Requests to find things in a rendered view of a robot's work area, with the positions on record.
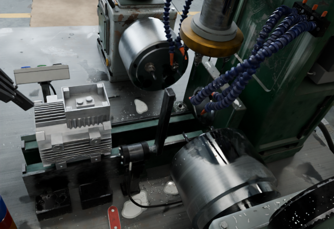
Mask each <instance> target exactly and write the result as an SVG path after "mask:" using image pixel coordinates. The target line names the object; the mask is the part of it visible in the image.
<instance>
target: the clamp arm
mask: <svg viewBox="0 0 334 229"><path fill-rule="evenodd" d="M175 101H176V94H175V92H174V90H173V89H172V88H171V87H170V88H165V91H164V96H163V102H162V107H161V112H160V117H159V122H158V127H157V132H156V137H155V142H154V145H153V147H156V148H154V153H155V154H156V156H158V155H162V152H163V148H164V144H165V139H167V130H168V125H169V121H170V117H171V113H172V108H173V104H174V102H175ZM155 150H156V151H155Z"/></svg>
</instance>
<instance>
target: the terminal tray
mask: <svg viewBox="0 0 334 229"><path fill-rule="evenodd" d="M100 84H101V86H99V85H100ZM65 88H67V89H68V90H65ZM61 90H62V97H63V104H64V110H65V117H66V122H67V128H69V129H72V127H74V128H75V129H76V128H77V127H79V128H81V127H82V126H83V127H86V125H88V126H90V125H93V126H94V125H95V124H97V125H99V124H100V123H101V124H102V123H103V122H105V121H110V104H109V100H108V97H107V94H106V90H105V87H104V84H103V83H94V84H85V85H75V86H66V87H61ZM104 102H106V103H107V104H103V103H104ZM68 107H70V109H68Z"/></svg>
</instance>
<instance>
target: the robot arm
mask: <svg viewBox="0 0 334 229"><path fill-rule="evenodd" d="M13 84H14V81H13V80H12V79H11V78H10V77H9V76H8V75H7V74H6V73H5V72H4V71H3V70H2V69H1V68H0V100H1V101H3V102H5V103H8V102H10V101H12V102H14V103H15V104H16V105H18V106H19V107H20V108H22V109H23V110H24V111H27V110H29V109H30V108H32V107H34V102H32V101H31V100H30V99H28V98H27V97H26V96H25V95H23V94H22V93H21V92H20V91H18V90H17V88H18V85H15V86H14V85H13Z"/></svg>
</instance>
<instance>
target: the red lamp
mask: <svg viewBox="0 0 334 229"><path fill-rule="evenodd" d="M11 223H12V217H11V215H10V213H9V211H8V209H7V208H6V215H5V217H4V219H3V220H2V221H1V222H0V229H9V228H10V226H11Z"/></svg>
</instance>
